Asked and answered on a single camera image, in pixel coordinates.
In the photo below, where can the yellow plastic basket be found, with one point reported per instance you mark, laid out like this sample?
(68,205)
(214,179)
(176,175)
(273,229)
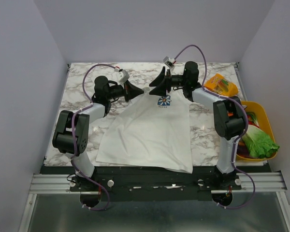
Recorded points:
(262,123)

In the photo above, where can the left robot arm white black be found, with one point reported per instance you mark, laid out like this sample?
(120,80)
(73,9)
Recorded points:
(72,128)

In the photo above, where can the aluminium rail frame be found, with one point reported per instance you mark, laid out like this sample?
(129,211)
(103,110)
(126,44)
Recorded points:
(58,184)

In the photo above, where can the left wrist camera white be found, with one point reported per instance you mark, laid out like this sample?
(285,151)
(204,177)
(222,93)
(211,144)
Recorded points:
(122,76)

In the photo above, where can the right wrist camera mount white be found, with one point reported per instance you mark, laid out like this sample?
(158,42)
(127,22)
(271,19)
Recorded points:
(170,63)

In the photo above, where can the toy red chili pepper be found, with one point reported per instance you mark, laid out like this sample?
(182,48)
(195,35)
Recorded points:
(251,120)

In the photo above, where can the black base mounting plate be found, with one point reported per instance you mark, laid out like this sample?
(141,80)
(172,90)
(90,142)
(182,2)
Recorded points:
(151,184)

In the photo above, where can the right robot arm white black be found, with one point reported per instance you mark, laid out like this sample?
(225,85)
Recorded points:
(230,118)

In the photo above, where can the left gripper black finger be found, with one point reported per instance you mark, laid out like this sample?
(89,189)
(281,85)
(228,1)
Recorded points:
(132,89)
(130,97)

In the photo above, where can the white t-shirt with flower print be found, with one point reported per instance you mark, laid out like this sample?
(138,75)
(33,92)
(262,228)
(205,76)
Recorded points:
(154,131)

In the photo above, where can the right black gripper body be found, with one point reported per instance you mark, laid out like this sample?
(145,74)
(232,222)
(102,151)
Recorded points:
(168,80)

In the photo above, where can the orange candy bag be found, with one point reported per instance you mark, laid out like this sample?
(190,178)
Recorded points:
(219,85)

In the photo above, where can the toy green onion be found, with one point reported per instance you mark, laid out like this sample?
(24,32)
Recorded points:
(253,115)

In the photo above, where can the toy napa cabbage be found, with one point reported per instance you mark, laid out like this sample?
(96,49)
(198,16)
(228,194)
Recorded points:
(259,144)

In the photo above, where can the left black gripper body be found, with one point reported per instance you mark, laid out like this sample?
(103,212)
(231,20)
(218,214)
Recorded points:
(116,92)

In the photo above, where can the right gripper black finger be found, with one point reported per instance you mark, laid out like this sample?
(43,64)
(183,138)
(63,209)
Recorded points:
(161,90)
(163,79)

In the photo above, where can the toy purple eggplant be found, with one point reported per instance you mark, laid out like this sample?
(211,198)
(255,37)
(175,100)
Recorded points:
(243,152)

